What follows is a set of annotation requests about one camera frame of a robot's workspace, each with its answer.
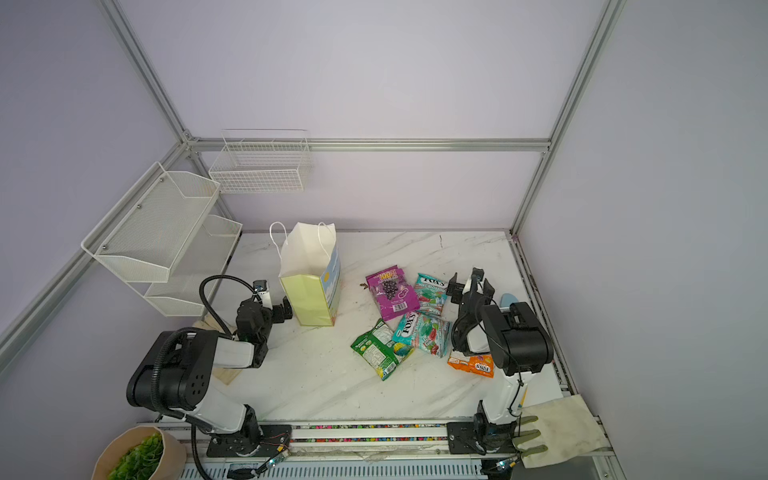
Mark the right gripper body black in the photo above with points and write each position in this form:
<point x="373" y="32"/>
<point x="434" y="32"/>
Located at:
<point x="470" y="297"/>

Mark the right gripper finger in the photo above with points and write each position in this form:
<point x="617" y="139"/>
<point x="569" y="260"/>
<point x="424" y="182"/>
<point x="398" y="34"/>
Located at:
<point x="477" y="280"/>
<point x="455" y="290"/>

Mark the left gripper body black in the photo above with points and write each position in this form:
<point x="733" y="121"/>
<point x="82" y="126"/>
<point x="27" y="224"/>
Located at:
<point x="279" y="309"/>

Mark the white paper gift bag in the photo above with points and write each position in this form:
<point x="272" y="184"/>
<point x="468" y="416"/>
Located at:
<point x="310" y="270"/>

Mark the purple grape candy bag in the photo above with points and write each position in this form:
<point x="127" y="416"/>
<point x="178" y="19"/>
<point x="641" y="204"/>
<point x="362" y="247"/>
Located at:
<point x="393" y="295"/>

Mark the teal Fox's candy bag front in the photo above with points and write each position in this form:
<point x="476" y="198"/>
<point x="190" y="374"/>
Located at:
<point x="417" y="330"/>

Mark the teal fox's candy bag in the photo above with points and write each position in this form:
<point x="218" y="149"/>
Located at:
<point x="432" y="294"/>
<point x="417" y="330"/>

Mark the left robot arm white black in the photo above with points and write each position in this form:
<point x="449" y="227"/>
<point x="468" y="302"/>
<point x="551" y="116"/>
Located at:
<point x="176" y="377"/>

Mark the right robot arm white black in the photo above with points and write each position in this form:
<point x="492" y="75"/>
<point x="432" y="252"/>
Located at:
<point x="519" y="346"/>

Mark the teal Fox's candy bag rear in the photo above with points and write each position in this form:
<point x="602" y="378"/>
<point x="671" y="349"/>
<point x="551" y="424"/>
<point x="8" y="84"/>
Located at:
<point x="432" y="294"/>

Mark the orange Fox's candy bag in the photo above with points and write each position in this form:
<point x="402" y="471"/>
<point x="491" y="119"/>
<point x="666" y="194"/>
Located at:
<point x="481" y="365"/>

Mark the green snack bag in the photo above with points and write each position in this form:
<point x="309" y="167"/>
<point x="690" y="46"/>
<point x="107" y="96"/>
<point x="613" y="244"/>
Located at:
<point x="380" y="351"/>

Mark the blue toy shovel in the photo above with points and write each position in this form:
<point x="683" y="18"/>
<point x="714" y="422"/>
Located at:
<point x="506" y="301"/>

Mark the white mesh shelf lower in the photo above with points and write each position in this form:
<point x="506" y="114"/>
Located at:
<point x="207" y="255"/>

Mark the white mesh shelf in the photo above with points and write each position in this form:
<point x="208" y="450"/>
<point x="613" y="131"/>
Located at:
<point x="207" y="255"/>
<point x="143" y="238"/>

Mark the white mesh shelf upper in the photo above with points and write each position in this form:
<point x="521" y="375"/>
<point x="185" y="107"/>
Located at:
<point x="143" y="238"/>

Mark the white garden glove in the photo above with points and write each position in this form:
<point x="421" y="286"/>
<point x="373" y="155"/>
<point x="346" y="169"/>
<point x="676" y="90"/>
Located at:
<point x="557" y="431"/>

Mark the potted green plant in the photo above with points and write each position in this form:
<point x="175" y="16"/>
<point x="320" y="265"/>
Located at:
<point x="141" y="453"/>

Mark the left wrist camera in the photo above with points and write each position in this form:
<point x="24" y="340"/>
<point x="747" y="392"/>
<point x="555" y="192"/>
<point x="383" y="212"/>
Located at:
<point x="262" y="293"/>

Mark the white wire basket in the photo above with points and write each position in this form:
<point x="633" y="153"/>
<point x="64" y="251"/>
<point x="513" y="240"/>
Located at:
<point x="255" y="161"/>

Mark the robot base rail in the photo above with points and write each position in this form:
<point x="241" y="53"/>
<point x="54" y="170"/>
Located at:
<point x="364" y="450"/>

